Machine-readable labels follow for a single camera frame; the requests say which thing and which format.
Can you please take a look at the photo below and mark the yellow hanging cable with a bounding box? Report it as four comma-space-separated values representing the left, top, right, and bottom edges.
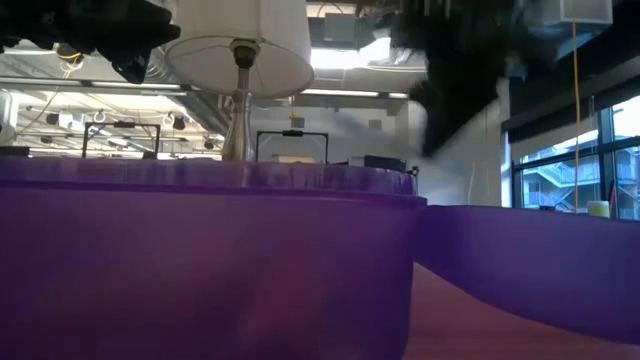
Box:
570, 22, 583, 214

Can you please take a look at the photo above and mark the yellow-green cup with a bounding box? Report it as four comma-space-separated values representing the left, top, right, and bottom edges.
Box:
587, 200, 612, 219

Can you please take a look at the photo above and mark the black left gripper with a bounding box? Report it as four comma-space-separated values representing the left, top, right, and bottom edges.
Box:
0, 0, 183, 86

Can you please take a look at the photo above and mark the grey ceiling unit box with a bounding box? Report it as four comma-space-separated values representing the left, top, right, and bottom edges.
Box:
323, 13, 358, 44

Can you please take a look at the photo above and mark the long ceiling light strip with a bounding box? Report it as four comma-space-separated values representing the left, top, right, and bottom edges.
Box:
299, 88, 411, 101
0, 75, 190, 97

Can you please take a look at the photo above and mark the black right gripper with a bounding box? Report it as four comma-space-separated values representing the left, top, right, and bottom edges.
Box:
388, 0, 559, 160

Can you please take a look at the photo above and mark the right purple plastic bowl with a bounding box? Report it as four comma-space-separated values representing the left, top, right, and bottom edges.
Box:
413, 203, 640, 347

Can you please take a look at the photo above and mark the black computer monitor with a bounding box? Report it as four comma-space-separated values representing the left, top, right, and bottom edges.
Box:
363, 154, 408, 173

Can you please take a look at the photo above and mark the dark framed window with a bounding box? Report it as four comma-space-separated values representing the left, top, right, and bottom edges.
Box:
510, 94, 640, 221

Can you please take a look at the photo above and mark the black yellow ceiling cable reel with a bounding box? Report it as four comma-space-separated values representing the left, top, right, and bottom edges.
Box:
55, 43, 85, 65

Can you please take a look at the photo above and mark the white shade table lamp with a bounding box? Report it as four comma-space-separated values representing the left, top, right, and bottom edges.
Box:
163, 0, 316, 163

